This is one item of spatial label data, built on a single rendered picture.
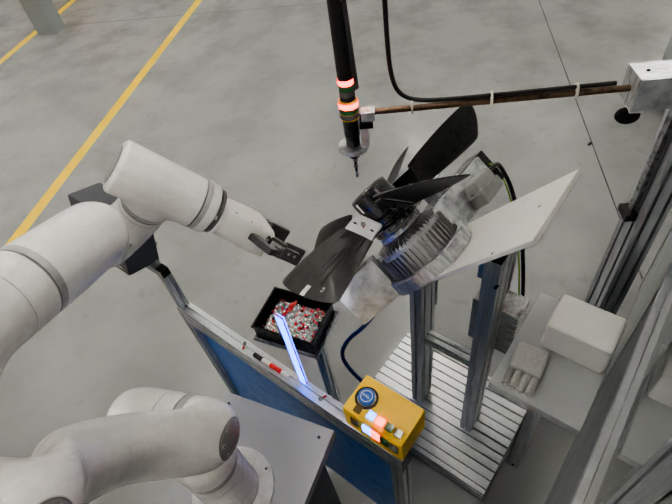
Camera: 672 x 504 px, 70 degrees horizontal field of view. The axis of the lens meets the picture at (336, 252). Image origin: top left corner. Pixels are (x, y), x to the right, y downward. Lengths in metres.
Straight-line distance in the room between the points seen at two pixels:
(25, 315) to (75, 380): 2.38
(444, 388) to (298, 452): 1.15
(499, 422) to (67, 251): 1.91
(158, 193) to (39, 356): 2.47
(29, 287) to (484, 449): 1.88
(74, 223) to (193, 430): 0.38
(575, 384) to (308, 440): 0.72
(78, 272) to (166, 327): 2.27
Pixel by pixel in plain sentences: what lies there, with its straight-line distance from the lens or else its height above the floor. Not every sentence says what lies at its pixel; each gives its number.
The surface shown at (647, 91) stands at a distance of 1.18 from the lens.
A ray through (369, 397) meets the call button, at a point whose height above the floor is 1.08.
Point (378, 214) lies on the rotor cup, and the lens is 1.32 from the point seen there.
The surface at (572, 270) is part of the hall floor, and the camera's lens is 2.86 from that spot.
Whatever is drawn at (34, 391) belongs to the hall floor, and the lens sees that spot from 3.03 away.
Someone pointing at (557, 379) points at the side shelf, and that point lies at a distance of 1.47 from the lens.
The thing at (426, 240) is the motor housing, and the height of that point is 1.17.
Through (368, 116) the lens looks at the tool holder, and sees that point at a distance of 1.08.
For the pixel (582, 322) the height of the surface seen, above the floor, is 0.97.
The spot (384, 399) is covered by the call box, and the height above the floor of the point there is 1.07.
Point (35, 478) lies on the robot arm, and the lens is 0.57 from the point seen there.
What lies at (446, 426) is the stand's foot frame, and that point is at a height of 0.08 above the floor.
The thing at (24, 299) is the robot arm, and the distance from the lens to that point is 0.56.
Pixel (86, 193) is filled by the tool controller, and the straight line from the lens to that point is 1.68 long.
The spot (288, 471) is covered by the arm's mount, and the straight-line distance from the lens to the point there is 1.24.
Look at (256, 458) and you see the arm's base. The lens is 1.26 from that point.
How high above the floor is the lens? 2.12
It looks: 47 degrees down
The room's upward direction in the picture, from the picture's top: 11 degrees counter-clockwise
